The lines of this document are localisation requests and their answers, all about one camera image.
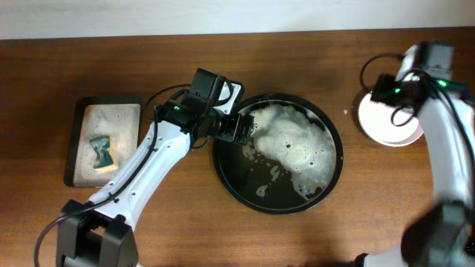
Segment round black tray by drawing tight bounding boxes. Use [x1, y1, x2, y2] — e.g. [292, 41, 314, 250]
[213, 93, 344, 214]

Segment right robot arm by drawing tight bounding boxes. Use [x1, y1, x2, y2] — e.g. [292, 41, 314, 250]
[353, 70, 474, 266]

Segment pink white plate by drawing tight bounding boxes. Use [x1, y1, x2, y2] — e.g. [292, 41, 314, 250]
[357, 94, 424, 147]

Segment green yellow sponge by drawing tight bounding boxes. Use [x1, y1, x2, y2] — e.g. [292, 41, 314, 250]
[90, 136, 118, 174]

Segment black rectangular soap tray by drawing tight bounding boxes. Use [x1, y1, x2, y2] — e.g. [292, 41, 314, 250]
[63, 96, 142, 187]

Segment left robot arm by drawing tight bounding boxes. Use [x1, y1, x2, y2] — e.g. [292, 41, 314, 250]
[56, 100, 253, 267]

